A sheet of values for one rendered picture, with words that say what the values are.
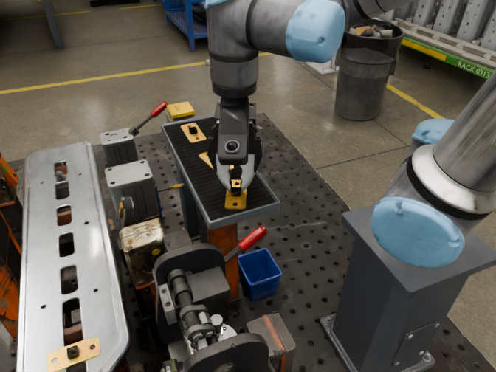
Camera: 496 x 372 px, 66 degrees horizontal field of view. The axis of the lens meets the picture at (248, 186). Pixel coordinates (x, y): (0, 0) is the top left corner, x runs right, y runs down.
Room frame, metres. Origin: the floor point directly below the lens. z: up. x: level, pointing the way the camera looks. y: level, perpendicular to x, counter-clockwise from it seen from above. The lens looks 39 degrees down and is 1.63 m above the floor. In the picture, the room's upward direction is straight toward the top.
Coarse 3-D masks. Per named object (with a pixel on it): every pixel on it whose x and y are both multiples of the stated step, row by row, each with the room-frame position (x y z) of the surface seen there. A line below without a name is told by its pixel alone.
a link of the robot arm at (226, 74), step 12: (216, 60) 0.60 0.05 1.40; (252, 60) 0.55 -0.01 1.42; (216, 72) 0.55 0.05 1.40; (228, 72) 0.54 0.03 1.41; (240, 72) 0.54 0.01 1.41; (252, 72) 0.55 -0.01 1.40; (216, 84) 0.55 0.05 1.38; (228, 84) 0.54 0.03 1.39; (240, 84) 0.54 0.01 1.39; (252, 84) 0.57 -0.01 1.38
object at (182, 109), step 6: (186, 102) 0.94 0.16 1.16; (168, 108) 0.91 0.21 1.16; (174, 108) 0.90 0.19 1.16; (180, 108) 0.90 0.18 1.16; (186, 108) 0.90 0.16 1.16; (192, 108) 0.90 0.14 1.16; (174, 114) 0.87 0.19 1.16; (180, 114) 0.88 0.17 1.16; (186, 114) 0.89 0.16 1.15; (192, 114) 0.89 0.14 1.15
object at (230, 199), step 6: (234, 180) 0.60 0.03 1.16; (240, 180) 0.60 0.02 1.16; (234, 186) 0.58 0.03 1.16; (228, 192) 0.56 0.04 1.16; (234, 192) 0.55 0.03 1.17; (240, 192) 0.55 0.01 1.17; (246, 192) 0.56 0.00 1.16; (228, 198) 0.54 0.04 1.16; (234, 198) 0.54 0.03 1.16; (240, 198) 0.54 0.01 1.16; (228, 204) 0.53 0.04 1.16; (240, 204) 0.53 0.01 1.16
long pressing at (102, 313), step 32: (32, 160) 0.90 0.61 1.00; (64, 160) 0.90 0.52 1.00; (32, 192) 0.76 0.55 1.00; (96, 192) 0.75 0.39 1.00; (32, 224) 0.64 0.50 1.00; (96, 224) 0.64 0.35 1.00; (32, 256) 0.54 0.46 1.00; (96, 256) 0.54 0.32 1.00; (32, 288) 0.46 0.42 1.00; (96, 288) 0.46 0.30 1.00; (32, 320) 0.39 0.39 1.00; (96, 320) 0.39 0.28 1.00; (32, 352) 0.33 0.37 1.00
